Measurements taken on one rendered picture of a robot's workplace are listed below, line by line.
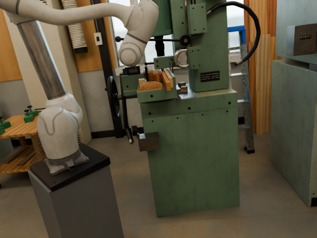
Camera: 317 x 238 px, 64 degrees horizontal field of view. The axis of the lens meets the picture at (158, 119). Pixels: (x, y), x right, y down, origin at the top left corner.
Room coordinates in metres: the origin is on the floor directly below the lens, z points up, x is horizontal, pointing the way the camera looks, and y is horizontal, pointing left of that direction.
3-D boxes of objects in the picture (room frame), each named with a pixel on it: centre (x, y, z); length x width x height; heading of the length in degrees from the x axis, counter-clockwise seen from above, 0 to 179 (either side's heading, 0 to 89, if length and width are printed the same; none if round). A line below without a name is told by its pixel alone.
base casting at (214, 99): (1.65, -0.19, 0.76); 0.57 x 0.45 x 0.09; 91
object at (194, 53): (1.49, -0.25, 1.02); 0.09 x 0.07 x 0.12; 1
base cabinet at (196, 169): (1.65, -0.19, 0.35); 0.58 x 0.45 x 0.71; 91
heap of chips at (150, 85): (1.36, 0.02, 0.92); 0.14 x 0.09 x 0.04; 91
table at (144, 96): (1.60, 0.04, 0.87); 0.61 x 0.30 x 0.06; 1
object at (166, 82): (1.58, -0.07, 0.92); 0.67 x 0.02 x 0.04; 1
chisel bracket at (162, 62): (1.64, -0.09, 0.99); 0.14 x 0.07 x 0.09; 91
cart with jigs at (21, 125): (2.34, 1.29, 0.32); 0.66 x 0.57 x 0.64; 177
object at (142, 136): (1.38, 0.07, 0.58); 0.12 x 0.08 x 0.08; 91
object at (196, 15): (1.50, -0.28, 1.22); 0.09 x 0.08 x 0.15; 91
